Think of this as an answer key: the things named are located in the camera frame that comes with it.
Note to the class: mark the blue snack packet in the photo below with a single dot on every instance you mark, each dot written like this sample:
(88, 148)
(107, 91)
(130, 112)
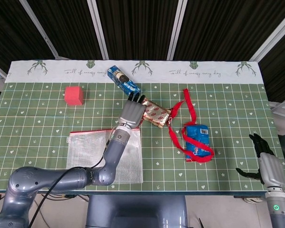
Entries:
(199, 135)

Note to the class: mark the red foam cube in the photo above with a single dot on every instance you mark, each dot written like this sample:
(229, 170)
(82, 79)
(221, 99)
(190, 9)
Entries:
(72, 96)

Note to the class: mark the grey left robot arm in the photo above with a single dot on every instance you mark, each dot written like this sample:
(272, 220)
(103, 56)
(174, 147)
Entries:
(114, 156)

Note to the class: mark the white aluminium frame post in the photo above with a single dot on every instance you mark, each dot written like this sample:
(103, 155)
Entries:
(275, 35)
(176, 28)
(38, 28)
(97, 28)

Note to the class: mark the gold foil snack package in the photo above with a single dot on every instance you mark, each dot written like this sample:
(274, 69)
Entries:
(156, 114)

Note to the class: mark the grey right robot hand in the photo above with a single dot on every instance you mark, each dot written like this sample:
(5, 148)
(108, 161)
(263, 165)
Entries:
(273, 168)

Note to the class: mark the grey robot torso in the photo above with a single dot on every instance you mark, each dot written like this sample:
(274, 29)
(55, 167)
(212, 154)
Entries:
(133, 209)

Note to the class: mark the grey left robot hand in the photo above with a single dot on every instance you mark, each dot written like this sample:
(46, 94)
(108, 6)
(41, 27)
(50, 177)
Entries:
(133, 114)

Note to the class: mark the blue cardboard box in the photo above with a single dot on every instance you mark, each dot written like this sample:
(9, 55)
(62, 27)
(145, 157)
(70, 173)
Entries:
(126, 84)

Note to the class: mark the green grid tablecloth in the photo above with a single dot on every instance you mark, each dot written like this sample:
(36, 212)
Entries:
(50, 142)

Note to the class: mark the clear mesh zipper pouch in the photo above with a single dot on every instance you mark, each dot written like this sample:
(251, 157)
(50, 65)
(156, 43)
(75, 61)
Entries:
(85, 152)

